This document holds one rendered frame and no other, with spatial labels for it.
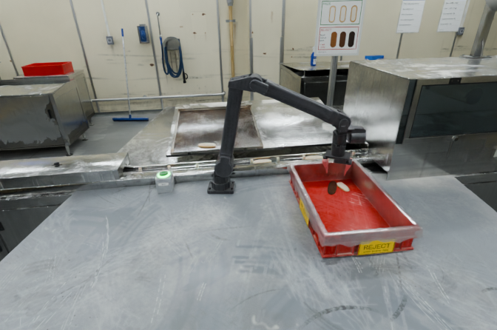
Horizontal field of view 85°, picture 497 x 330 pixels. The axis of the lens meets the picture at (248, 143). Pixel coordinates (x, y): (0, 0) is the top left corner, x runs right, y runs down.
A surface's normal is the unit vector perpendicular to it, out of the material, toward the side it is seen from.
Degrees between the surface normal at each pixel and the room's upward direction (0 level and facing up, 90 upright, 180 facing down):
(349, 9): 90
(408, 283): 0
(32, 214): 90
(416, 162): 90
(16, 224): 90
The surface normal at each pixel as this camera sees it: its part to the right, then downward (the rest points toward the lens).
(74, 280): -0.02, -0.91
